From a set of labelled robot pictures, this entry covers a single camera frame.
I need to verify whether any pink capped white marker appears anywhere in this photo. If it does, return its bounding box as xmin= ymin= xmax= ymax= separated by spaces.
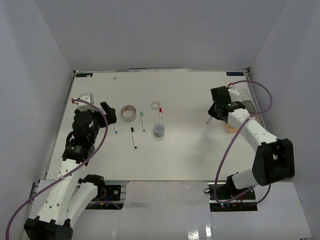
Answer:
xmin=206 ymin=116 xmax=213 ymax=124

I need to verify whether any black capped white marker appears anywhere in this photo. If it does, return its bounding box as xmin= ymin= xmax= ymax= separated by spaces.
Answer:
xmin=130 ymin=127 xmax=138 ymax=149

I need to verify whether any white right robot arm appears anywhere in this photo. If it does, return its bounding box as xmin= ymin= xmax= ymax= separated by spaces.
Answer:
xmin=208 ymin=86 xmax=296 ymax=200

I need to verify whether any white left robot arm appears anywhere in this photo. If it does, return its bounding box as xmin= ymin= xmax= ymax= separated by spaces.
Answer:
xmin=24 ymin=98 xmax=117 ymax=240

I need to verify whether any large clear tape roll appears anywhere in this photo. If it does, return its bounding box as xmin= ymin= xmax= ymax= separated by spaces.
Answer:
xmin=120 ymin=105 xmax=137 ymax=123

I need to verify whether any clear tiered desk organizer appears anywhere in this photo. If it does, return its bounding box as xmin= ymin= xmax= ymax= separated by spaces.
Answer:
xmin=224 ymin=89 xmax=261 ymax=134

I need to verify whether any green capped white marker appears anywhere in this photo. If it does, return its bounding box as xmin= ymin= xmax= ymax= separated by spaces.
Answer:
xmin=140 ymin=111 xmax=146 ymax=132

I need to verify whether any blue label sticker right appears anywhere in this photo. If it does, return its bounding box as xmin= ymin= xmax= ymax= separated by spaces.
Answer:
xmin=226 ymin=71 xmax=244 ymax=77

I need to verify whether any small clear tape roll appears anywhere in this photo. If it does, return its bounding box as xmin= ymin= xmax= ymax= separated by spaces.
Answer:
xmin=151 ymin=101 xmax=161 ymax=111

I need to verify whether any clear cup of paperclips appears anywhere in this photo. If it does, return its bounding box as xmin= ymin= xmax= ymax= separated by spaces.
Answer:
xmin=153 ymin=122 xmax=165 ymax=137

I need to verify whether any red capped white marker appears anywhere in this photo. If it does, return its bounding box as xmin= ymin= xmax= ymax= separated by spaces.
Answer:
xmin=159 ymin=107 xmax=163 ymax=124

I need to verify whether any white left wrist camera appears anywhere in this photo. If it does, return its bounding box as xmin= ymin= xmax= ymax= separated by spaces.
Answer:
xmin=71 ymin=92 xmax=95 ymax=112

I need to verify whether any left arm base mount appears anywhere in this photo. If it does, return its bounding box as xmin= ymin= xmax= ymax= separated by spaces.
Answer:
xmin=86 ymin=185 xmax=124 ymax=210

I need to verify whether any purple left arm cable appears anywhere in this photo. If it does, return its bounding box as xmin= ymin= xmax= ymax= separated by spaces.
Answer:
xmin=5 ymin=99 xmax=109 ymax=240

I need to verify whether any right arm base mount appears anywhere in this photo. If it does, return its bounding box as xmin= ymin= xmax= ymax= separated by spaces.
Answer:
xmin=203 ymin=181 xmax=258 ymax=212

